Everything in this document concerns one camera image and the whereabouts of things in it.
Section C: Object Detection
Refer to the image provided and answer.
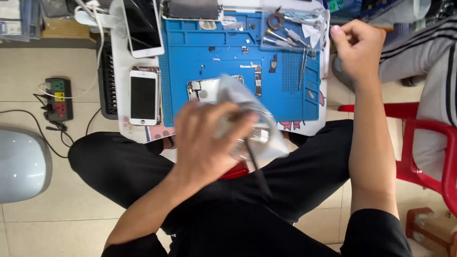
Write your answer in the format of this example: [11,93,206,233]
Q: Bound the person's black trousers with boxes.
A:
[67,119,413,257]

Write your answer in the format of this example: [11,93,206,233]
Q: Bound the red plastic chair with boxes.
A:
[337,102,457,217]

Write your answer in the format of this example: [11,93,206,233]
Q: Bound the white printed low table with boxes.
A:
[109,0,330,144]

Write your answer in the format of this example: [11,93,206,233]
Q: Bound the white tissue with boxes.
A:
[302,22,325,49]

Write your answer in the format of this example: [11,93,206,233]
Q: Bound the small wooden stool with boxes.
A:
[405,207,457,257]

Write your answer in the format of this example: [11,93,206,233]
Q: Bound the person's right hand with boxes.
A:
[330,20,387,85]

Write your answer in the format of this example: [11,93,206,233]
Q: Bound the black power cable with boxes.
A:
[0,94,102,159]

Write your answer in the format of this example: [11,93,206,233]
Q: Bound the open silver phone chassis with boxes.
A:
[186,74,245,105]

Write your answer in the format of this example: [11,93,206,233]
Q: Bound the silver screwdriver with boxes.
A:
[266,29,298,46]
[262,37,291,48]

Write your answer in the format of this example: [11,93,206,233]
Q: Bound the silver tweezers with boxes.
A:
[298,48,310,90]

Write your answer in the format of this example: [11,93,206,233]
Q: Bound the detached phone screen panel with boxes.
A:
[161,0,224,21]

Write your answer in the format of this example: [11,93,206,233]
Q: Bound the small white smartphone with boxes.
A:
[129,70,160,126]

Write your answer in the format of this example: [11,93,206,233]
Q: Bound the black spudger tool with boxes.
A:
[244,138,273,201]

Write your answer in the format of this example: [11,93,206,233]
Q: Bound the grey rounded plastic appliance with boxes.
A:
[0,126,53,205]

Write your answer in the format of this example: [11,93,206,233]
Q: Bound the phone logic board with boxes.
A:
[254,64,263,98]

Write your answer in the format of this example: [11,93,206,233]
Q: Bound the red plastic stool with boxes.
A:
[219,161,251,180]

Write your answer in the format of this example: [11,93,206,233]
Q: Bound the person's left hand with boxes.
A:
[174,101,259,190]

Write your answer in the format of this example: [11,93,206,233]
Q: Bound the large white smartphone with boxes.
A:
[122,0,165,59]

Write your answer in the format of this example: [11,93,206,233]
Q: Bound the blue silicone repair mat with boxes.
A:
[159,12,321,128]

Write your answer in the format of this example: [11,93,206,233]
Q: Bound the black tape roll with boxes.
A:
[267,13,285,30]

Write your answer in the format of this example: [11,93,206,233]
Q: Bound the white charger cable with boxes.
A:
[38,0,112,100]

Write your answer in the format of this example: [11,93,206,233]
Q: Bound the black power strip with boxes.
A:
[44,77,74,123]

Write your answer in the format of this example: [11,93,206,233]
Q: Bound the clear plastic bag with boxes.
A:
[214,74,290,162]

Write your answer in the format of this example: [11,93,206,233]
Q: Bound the black slotted tool rack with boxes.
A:
[96,35,119,120]

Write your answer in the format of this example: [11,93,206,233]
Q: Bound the stack of clear packets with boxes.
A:
[0,0,43,43]

